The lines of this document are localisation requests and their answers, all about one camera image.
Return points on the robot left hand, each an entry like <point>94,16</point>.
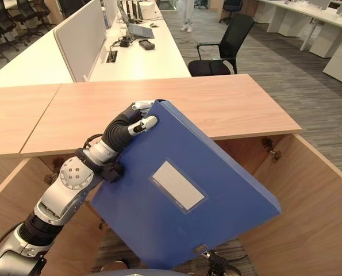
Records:
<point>120,129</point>

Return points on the blue file folder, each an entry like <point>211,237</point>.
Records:
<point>173,161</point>

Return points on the robot left arm silver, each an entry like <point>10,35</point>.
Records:
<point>64,184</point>

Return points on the robot right arm silver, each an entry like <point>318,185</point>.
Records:
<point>219,263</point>

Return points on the wide wooden office cabinet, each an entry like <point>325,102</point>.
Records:
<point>170,106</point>

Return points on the long white office desk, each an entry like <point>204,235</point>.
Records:
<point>147,60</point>

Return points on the metal cabinet hinge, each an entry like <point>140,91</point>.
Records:
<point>273,151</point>
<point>53,169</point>

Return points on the black mesh office chair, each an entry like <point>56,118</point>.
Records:
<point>234,43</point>

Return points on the flat black handheld device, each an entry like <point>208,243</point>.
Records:
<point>146,44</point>

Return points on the large white desk partition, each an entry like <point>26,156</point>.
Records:
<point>80,40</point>

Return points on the open laptop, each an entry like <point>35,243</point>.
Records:
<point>139,30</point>

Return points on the small white desk partition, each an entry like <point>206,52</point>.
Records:
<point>110,11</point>

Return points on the white box on desk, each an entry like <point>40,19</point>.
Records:
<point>147,10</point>

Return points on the robot torso grey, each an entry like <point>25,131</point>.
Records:
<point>136,271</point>

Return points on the black swivel chair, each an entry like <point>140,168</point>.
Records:
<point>231,10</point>

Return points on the white desk row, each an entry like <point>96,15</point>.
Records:
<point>300,14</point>

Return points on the white drawer pedestal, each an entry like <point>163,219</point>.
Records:
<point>338,61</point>
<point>323,43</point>

